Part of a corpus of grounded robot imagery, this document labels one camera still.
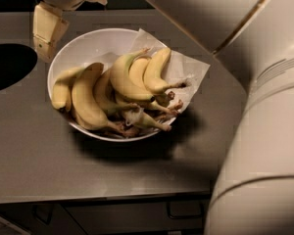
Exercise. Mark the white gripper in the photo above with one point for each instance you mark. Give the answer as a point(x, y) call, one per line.
point(49, 24)

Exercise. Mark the large curved top banana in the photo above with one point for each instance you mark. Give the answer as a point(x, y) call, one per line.
point(121, 82)

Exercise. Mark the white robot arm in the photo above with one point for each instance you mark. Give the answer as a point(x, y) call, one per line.
point(254, 40)

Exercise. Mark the white ceramic bowl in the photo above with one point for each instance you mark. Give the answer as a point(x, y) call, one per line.
point(103, 45)

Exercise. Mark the leftmost yellow banana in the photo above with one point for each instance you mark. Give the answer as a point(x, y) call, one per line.
point(61, 98)

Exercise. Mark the yellow banana behind top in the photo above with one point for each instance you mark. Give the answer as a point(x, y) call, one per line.
point(136, 72)

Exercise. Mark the greenish middle banana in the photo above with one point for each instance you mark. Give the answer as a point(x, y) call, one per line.
point(102, 94)

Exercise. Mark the rightmost yellow banana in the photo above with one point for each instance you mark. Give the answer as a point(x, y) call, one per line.
point(152, 77)

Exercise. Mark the large yellow banana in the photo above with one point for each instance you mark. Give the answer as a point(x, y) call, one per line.
point(91, 116)

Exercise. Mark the dark round sink opening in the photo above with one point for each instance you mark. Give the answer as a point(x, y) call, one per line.
point(16, 62)

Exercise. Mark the white paper sheet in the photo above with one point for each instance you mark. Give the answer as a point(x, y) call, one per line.
point(183, 68)

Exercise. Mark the dark cabinet drawer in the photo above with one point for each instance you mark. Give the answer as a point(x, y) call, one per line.
point(127, 218)

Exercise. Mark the black left cabinet handle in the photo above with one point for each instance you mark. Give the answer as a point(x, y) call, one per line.
point(43, 213)

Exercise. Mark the black drawer handle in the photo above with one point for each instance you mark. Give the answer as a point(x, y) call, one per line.
point(184, 209)

